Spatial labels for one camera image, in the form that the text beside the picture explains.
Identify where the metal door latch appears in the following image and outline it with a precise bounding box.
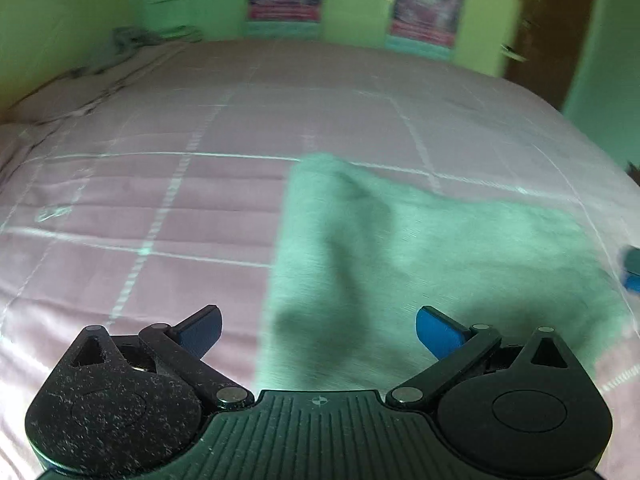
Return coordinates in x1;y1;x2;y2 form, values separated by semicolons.
499;41;528;64

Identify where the dark brown wooden door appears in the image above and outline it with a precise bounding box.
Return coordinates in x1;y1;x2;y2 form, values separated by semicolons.
504;0;593;110

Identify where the crumpled grey cloth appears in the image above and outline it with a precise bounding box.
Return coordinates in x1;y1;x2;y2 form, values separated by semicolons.
79;25;204;75

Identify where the pink checked bedsheet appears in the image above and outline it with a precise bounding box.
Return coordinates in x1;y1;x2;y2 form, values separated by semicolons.
1;40;639;479

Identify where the right pink wall poster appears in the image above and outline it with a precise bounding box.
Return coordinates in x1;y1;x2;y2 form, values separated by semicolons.
385;0;464;61

